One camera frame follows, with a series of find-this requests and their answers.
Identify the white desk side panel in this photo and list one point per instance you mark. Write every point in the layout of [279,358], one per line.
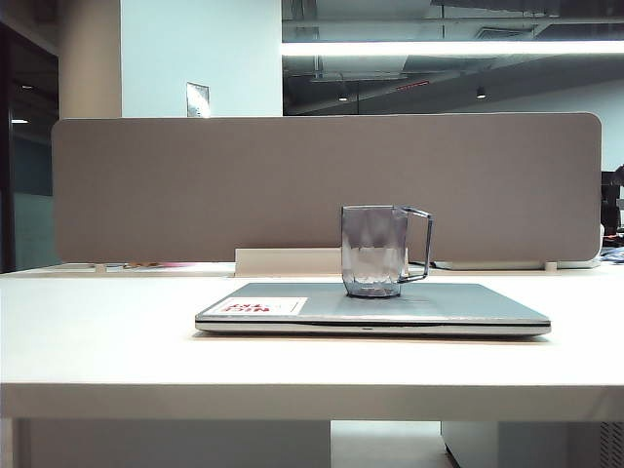
[170,446]

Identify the silver closed Dell laptop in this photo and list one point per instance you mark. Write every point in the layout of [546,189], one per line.
[439,309]

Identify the dark background equipment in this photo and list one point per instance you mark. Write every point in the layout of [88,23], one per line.
[613,205]

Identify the transparent grey faceted cup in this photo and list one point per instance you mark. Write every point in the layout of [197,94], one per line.
[370,253]

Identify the dark glass door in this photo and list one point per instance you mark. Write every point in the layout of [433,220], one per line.
[29,156]

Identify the long ceiling light strip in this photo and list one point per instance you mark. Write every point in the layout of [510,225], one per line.
[439,48]

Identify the round ceiling spot lamp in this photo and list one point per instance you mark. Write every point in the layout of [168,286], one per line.
[480,93]
[342,95]

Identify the beige fabric desk divider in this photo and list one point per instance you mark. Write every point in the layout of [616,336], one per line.
[195,195]

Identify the framed wall sign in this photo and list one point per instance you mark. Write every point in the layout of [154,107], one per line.
[197,100]

